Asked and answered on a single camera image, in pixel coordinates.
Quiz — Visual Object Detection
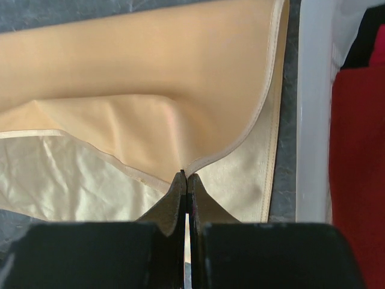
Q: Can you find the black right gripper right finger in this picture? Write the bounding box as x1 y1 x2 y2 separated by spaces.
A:
187 174 365 288

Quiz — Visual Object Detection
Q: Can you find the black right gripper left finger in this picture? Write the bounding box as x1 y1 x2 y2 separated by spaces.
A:
1 172 186 288

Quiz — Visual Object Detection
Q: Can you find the peach cloth napkin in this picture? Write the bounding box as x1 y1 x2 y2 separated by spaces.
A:
1 1 289 222

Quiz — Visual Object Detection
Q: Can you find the red cloth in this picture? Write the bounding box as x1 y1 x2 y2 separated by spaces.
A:
329 25 384 288

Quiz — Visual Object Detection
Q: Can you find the white perforated plastic basket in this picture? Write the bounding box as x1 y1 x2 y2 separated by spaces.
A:
295 0 384 223

